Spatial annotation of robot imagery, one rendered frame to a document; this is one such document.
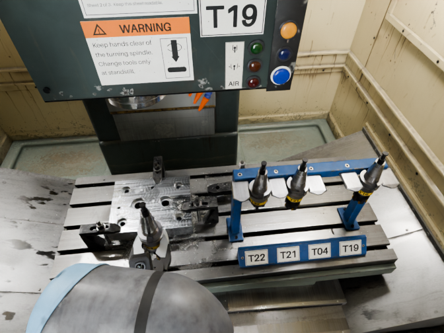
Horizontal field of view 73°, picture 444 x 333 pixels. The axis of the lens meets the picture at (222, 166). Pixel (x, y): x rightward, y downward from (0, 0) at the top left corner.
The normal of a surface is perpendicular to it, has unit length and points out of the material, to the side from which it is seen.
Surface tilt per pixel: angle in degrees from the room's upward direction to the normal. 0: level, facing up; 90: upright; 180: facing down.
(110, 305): 6
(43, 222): 24
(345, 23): 90
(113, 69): 90
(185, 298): 31
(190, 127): 90
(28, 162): 0
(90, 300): 6
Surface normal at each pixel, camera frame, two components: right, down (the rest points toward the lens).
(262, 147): 0.00, -0.66
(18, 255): 0.41, -0.63
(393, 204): -0.40, -0.58
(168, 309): 0.23, -0.55
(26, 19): 0.11, 0.74
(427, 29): -0.99, 0.08
